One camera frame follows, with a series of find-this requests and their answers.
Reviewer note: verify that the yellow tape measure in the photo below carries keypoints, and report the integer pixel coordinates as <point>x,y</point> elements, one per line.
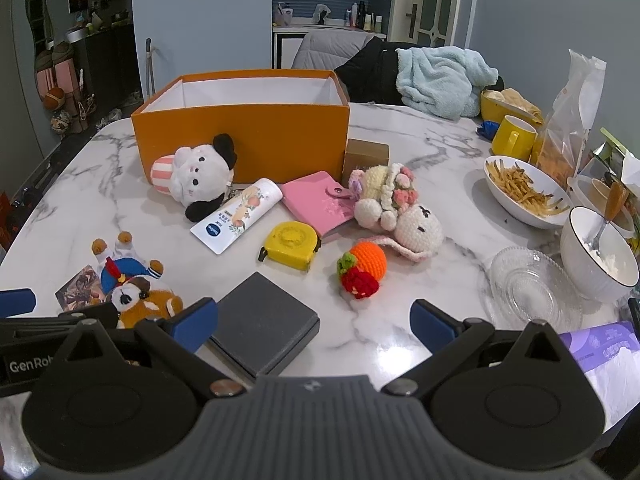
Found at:
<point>291,243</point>

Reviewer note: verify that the dark grey square box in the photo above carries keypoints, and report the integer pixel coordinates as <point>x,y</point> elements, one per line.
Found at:
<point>262,328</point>

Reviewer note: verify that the white vanity cabinet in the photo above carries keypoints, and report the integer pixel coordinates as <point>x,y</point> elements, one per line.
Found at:
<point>286,41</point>

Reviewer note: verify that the crochet bunny doll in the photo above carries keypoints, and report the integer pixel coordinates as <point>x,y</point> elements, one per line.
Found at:
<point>388,204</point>

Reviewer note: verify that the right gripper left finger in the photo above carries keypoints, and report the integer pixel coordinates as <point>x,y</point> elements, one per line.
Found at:
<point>173,343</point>

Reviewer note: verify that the playing card box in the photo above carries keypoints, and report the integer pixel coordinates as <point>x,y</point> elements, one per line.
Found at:
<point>82,290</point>

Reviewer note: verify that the plastic snack bag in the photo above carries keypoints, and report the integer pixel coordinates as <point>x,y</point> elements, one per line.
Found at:
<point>561,142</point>

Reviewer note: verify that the brown sailor plush toy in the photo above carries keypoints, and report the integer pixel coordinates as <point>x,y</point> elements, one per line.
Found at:
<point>132,285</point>

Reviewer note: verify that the purple tissue pack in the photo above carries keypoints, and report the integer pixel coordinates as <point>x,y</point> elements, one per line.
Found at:
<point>609,357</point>

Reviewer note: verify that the blue wrapper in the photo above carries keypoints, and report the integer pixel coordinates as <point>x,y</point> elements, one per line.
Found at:
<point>488,130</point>

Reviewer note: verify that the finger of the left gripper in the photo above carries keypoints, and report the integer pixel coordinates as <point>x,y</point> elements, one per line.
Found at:
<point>105,313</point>
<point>16,302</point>

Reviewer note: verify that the yellow mug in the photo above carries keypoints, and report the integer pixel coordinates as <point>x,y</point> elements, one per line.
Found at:
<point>514,138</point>

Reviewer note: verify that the black jacket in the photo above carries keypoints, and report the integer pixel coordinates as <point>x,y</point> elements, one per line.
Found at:
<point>370,75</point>

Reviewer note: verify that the clear glass plate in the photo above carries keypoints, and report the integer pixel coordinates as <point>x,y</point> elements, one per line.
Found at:
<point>527,285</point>

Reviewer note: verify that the crochet orange fruit toy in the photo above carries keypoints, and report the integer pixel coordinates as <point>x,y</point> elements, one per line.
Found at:
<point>361,269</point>

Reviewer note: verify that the small brown cardboard box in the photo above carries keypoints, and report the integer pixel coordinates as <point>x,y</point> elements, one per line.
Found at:
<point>362,154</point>

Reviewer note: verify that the white lotion tube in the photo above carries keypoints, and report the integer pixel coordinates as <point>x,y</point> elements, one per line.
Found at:
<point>223,227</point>

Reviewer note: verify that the white bowl with spoon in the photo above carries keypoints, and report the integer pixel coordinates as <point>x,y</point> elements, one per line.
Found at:
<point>597,258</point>

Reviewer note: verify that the pink card wallet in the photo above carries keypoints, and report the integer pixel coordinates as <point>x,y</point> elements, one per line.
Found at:
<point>319,201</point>

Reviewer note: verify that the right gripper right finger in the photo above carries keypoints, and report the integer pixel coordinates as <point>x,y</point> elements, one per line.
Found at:
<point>451,342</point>

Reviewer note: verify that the light blue fleece blanket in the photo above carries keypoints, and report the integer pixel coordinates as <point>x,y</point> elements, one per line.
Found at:
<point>445,82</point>

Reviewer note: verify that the white glass panel door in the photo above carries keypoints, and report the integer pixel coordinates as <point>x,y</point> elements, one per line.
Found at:
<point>432,23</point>

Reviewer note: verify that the orange storage box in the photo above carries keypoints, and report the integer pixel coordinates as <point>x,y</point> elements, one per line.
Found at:
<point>284,124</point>

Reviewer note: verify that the white bowl of fries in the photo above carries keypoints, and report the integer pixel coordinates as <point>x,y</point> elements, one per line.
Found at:
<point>527,193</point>

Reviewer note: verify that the basketball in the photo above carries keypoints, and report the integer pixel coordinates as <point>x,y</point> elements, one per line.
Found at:
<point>54,99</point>

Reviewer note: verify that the white panda plush toy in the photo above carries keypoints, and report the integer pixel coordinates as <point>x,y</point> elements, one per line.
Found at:
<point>198,178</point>

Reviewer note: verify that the yellow bowl with food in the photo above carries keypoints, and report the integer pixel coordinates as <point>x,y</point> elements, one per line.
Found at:
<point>495,105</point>

